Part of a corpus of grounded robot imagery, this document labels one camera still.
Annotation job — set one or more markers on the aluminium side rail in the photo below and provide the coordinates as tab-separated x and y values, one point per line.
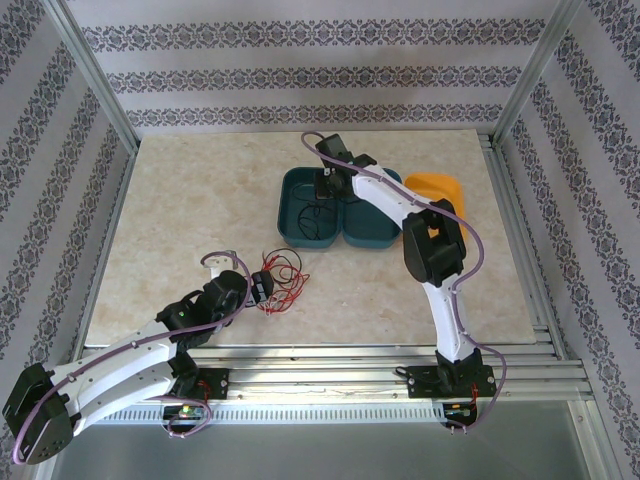
118	200
497	175

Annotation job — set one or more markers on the teal plastic bin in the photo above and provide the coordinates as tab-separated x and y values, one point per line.
365	225
290	210

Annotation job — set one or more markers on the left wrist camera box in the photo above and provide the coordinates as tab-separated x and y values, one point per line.
220	262

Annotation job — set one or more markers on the grey metal panel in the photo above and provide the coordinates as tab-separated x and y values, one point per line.
320	455

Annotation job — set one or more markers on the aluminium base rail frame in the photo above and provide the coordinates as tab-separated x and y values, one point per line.
320	380

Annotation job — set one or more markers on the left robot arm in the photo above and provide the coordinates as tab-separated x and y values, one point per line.
115	370

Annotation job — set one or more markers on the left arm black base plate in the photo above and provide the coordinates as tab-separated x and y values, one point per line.
217	382

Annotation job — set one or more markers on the small circuit board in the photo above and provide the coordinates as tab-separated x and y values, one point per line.
457	411
185	411

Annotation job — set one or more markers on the yellow plastic bin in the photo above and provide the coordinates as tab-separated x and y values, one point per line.
440	185

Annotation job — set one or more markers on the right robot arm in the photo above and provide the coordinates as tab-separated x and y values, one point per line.
435	250

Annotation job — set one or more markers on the aluminium corner post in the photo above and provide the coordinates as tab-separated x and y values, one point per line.
92	70
535	70

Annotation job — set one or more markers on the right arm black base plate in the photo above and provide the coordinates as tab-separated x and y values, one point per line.
422	382

